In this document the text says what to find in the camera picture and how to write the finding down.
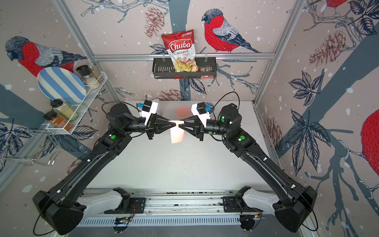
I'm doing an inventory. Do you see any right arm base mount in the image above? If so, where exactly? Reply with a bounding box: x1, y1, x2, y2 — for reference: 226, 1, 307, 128
222, 186, 263, 214

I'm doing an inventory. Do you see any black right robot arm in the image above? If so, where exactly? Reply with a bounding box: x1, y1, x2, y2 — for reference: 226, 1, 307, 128
179, 103, 317, 233

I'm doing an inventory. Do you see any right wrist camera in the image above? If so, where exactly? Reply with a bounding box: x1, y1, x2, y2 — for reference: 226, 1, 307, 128
191, 102, 210, 127

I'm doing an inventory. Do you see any orange spice jar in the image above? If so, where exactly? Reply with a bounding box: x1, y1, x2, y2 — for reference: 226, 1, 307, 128
43, 111, 74, 132

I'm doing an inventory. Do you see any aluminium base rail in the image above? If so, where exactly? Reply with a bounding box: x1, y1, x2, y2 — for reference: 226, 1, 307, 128
63, 189, 309, 217

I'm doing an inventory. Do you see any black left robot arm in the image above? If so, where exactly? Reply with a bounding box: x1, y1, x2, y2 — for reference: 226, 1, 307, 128
33, 103, 176, 235

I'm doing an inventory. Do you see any pink square paper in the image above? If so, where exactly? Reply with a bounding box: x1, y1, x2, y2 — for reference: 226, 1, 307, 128
170, 120, 185, 144
174, 105, 193, 119

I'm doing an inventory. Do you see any blue striped plate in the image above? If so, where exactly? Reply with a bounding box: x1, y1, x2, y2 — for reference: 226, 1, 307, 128
37, 67, 87, 105

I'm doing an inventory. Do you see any black wire basket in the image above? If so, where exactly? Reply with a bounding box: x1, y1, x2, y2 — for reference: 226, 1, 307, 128
152, 57, 217, 79

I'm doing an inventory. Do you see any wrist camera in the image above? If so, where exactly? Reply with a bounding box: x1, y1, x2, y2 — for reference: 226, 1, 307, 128
191, 102, 210, 127
137, 100, 159, 120

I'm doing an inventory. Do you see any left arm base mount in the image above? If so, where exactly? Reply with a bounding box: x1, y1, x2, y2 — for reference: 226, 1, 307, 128
104, 188, 146, 214

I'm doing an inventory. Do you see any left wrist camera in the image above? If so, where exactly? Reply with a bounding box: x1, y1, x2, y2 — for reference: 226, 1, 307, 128
137, 100, 159, 120

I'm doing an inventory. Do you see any white wire shelf rack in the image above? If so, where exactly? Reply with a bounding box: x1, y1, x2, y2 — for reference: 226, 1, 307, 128
37, 67, 108, 135

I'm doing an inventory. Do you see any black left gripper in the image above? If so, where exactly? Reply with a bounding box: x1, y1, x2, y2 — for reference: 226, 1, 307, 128
122, 111, 175, 141

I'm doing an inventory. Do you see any green spice jar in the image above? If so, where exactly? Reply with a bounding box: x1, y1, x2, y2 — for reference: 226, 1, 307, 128
50, 99, 79, 121

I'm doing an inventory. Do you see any red Chuba chips bag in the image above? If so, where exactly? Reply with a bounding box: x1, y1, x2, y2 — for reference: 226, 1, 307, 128
161, 30, 198, 73

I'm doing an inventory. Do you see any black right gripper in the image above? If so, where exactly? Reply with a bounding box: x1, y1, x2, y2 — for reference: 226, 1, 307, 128
180, 116, 232, 143

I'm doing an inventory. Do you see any blue patterned ceramic bowl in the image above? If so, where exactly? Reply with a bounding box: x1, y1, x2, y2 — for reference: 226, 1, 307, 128
205, 102, 214, 114

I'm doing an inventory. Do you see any black lid spice jar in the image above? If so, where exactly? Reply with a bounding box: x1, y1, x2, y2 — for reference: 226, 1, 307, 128
76, 65, 100, 89

